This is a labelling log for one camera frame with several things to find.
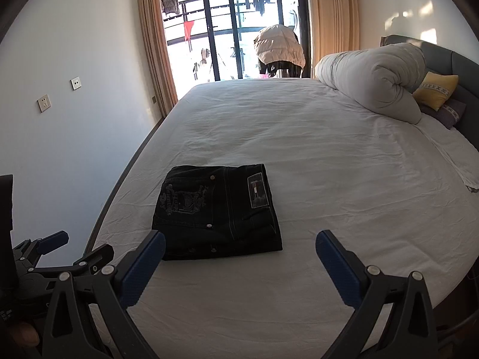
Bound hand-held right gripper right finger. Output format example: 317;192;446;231
315;230;440;359

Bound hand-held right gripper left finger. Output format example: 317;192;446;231
41;230;167;359

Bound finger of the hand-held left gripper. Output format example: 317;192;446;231
12;231;70;267
26;244;115;274

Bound black pants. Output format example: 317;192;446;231
151;163;284;261

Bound person's left hand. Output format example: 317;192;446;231
9;322;41;349

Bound bed with white sheet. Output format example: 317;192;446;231
80;78;479;354

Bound white folded sheet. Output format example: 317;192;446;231
413;120;479;191

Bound purple pillow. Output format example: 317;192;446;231
419;99;467;130

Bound rolled grey duvet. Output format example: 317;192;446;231
314;42;428;125

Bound yellow pillow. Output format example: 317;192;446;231
412;72;459;112

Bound dark chair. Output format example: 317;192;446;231
256;60;304;79

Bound beige curtain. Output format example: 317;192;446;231
135;0;178;118
307;0;360;79

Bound beige puffer jacket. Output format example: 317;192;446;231
253;24;306;69

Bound grey headboard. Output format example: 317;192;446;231
380;34;479;120

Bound grey hanging jacket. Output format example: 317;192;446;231
160;0;182;17

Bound glass balcony door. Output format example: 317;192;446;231
159;0;311;100

